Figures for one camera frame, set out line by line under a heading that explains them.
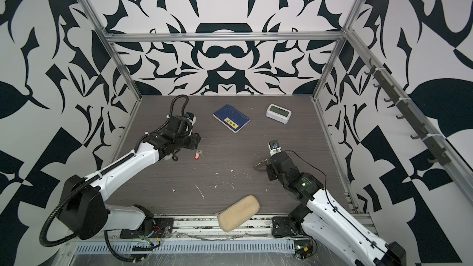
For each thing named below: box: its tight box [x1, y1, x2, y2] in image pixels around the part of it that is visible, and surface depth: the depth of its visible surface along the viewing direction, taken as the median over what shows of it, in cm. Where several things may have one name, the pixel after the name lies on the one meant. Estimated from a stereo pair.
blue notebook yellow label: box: [212, 104, 251, 134], surface depth 110 cm
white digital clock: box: [266, 103, 292, 125], surface depth 110 cm
